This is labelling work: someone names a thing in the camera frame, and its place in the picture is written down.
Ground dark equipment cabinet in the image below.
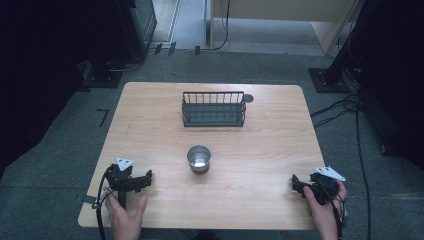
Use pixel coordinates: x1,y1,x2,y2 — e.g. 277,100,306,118
116,0,158,62

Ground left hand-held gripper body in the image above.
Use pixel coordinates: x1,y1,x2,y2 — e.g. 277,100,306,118
105,156,148,210

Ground black floor cables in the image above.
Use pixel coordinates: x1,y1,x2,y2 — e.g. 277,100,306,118
309,92,373,240

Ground shiny metal cup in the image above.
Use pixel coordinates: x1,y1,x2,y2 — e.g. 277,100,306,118
186,144,212,176

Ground person's right hand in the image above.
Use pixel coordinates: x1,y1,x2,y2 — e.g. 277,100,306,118
302,179,348,240

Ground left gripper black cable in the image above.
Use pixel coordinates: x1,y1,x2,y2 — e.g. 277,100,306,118
95,165,115,240

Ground thin black hanging cable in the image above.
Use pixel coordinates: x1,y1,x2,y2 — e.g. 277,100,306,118
211,0,232,52

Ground grey tape strip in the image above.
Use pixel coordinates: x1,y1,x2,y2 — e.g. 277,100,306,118
79,194,98,206

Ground dark wire basket rack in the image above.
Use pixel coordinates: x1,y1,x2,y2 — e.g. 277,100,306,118
181,91,247,128

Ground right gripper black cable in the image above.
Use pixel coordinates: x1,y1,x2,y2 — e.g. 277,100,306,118
316,179,346,240

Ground black stand with base plate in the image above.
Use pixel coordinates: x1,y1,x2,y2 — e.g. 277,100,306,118
307,0,368,94

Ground light wooden board furniture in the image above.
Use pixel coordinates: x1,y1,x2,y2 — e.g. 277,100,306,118
209,0,365,56

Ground person's left hand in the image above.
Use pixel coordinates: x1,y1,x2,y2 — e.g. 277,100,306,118
104,191,149,240

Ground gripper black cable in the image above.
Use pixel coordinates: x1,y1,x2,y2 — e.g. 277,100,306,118
95,165,115,240
316,179,346,240

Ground black stand with square base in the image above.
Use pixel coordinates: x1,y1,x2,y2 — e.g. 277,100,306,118
81,49,125,90

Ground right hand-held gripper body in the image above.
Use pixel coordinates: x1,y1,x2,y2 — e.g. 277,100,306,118
301,165,347,206

